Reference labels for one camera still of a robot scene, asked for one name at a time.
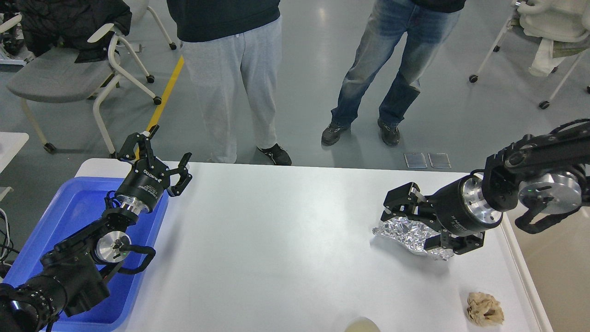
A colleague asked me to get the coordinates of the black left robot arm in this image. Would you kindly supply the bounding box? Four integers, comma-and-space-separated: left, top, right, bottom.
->
1, 124, 192, 332

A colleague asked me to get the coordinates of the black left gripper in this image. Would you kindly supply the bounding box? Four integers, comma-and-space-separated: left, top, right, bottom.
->
115, 124, 192, 213

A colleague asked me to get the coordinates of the crumpled brown paper ball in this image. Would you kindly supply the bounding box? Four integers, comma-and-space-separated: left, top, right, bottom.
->
466, 292, 504, 326

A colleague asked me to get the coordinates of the beige plastic bin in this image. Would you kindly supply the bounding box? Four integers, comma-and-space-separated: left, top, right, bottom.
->
512, 207, 590, 332

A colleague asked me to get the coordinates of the pale round cup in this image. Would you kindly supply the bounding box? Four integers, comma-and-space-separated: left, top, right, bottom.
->
343, 317, 381, 332

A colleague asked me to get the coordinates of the black jacket on chair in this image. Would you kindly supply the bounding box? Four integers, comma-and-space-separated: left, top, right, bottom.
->
16, 0, 132, 63

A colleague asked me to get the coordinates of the grey office chair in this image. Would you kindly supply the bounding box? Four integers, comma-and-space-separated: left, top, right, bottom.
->
7, 23, 162, 156

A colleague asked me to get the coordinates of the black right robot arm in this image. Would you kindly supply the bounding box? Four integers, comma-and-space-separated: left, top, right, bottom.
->
373, 119, 590, 260

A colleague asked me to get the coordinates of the person in grey sweatpants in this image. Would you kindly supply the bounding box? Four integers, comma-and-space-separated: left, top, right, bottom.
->
167, 0, 292, 166

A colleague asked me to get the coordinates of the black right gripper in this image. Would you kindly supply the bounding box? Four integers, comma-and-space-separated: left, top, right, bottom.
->
381, 175, 503, 255

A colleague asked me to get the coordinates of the left floor metal plate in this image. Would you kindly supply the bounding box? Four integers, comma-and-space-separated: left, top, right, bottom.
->
404, 153, 428, 169

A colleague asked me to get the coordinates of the right floor metal plate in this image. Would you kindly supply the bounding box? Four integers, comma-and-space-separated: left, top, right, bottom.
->
428, 153, 452, 169

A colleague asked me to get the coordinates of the white side table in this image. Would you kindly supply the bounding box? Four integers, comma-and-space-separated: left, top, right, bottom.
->
0, 132, 29, 173

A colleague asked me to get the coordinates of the person in blue jeans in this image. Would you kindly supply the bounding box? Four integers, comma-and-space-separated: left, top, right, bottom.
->
321, 0, 466, 147

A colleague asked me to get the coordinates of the floor metal plate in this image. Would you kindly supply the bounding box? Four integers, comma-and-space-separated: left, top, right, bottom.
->
404, 153, 428, 169
428, 153, 452, 169

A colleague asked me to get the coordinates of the crumpled silver foil bag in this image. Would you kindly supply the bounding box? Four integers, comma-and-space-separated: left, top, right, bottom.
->
372, 217, 455, 261

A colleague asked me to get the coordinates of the white chair with cloth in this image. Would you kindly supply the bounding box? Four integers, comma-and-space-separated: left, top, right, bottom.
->
468, 0, 590, 109

